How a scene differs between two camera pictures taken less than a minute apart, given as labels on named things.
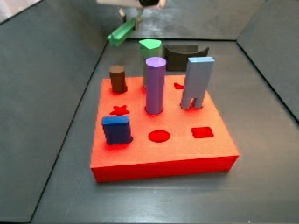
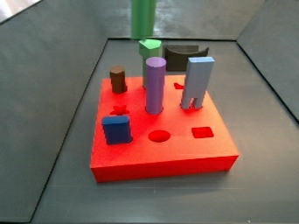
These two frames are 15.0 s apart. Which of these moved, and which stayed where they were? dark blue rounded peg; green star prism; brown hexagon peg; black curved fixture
Moved: green star prism
Stayed: dark blue rounded peg; black curved fixture; brown hexagon peg
